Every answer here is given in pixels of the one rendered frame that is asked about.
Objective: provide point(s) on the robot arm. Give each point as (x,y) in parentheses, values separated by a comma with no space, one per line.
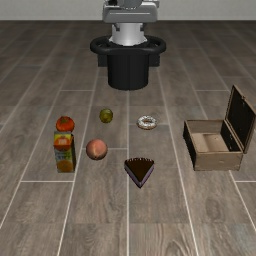
(128,63)

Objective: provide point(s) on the red tomato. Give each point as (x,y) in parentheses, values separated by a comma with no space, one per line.
(65,124)

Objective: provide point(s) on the wooden box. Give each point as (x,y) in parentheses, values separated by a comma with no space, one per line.
(211,150)

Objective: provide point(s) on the wooden box lid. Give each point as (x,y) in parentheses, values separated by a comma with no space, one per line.
(240,118)

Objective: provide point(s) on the white frosted donut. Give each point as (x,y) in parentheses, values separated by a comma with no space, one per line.
(147,122)

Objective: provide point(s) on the green round fruit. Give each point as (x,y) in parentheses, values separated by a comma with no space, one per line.
(106,115)

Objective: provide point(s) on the pink peach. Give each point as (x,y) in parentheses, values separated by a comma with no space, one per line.
(96,149)

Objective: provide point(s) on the chocolate cake wedge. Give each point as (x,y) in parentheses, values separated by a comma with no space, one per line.
(139,170)

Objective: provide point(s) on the orange juice carton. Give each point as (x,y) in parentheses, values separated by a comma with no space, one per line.
(64,153)

